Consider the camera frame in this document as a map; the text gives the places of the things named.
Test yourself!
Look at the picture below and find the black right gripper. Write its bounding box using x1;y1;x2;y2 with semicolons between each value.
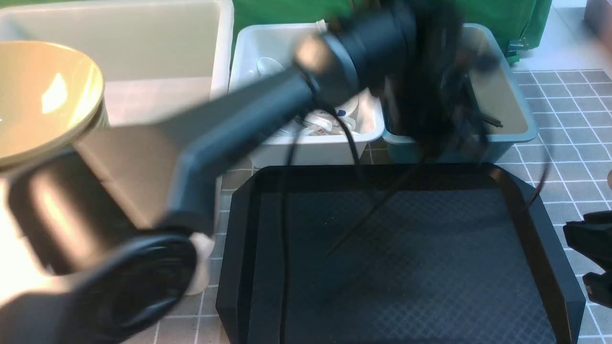
563;210;612;309

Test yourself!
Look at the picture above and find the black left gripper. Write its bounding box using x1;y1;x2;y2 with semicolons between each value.
385;0;492;154

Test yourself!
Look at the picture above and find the black chopstick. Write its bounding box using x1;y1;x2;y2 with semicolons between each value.
325;155;427;256

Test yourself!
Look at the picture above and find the yellow noodle bowl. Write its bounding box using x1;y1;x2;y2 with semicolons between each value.
0;41;109;170

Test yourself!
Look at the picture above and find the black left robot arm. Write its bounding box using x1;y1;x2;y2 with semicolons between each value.
1;0;502;344

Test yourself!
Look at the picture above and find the pile of black chopsticks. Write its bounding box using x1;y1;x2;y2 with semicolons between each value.
460;75;503;128

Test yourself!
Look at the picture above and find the blue-grey plastic chopstick bin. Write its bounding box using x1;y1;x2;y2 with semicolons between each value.
382;23;538;163

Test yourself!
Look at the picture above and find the pile of white spoons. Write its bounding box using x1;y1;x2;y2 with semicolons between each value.
275;96;359;137

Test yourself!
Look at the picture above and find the green fabric backdrop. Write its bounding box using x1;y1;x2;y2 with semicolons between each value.
233;0;552;65

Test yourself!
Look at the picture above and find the black plastic serving tray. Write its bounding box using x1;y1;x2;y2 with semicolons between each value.
216;164;586;344

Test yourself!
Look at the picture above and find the white plastic spoon bin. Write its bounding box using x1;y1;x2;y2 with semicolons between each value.
229;22;384;169

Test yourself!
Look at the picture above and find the large white plastic tub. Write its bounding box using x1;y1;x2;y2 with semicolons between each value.
0;0;235;297

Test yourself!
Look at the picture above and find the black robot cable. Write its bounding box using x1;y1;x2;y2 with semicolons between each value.
280;103;364;344

